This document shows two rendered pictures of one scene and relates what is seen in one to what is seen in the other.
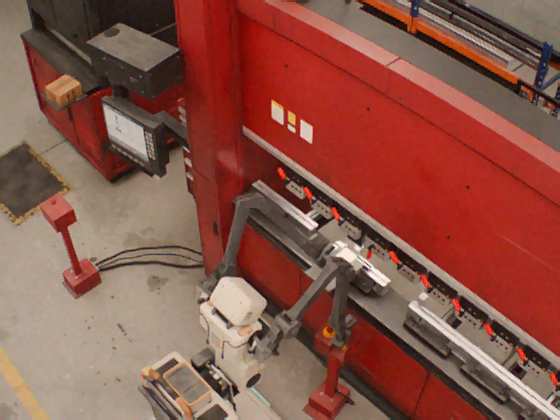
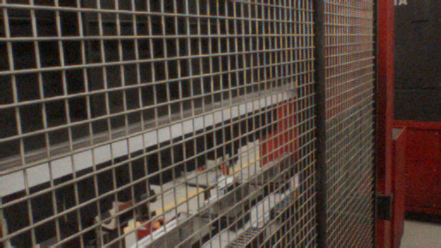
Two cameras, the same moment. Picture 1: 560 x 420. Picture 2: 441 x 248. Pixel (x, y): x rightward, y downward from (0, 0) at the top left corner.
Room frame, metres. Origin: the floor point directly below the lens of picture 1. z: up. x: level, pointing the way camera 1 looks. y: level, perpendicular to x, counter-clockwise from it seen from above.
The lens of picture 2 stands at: (1.70, -2.51, 1.69)
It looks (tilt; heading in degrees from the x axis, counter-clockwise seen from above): 10 degrees down; 73
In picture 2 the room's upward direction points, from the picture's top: 3 degrees counter-clockwise
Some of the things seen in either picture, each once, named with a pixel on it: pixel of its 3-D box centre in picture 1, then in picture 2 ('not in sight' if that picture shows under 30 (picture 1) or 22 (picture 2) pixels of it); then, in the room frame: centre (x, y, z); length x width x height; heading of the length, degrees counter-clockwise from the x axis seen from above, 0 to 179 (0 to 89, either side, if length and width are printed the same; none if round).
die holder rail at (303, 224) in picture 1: (284, 209); (275, 169); (2.81, -0.02, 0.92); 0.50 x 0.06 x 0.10; 43
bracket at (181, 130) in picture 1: (166, 137); not in sight; (3.17, 0.69, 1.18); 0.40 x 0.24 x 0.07; 43
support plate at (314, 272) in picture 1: (334, 268); (208, 179); (2.30, -0.29, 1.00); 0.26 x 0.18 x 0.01; 133
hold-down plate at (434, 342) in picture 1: (427, 337); not in sight; (1.92, -0.77, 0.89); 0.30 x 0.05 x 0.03; 43
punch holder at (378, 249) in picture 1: (382, 240); (212, 139); (2.27, -0.51, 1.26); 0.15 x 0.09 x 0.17; 43
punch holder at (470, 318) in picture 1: (474, 309); (127, 173); (1.83, -0.92, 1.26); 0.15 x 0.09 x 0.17; 43
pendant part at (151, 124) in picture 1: (137, 133); not in sight; (2.92, 0.80, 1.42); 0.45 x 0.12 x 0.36; 51
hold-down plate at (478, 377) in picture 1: (484, 382); not in sight; (1.62, -1.04, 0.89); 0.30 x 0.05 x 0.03; 43
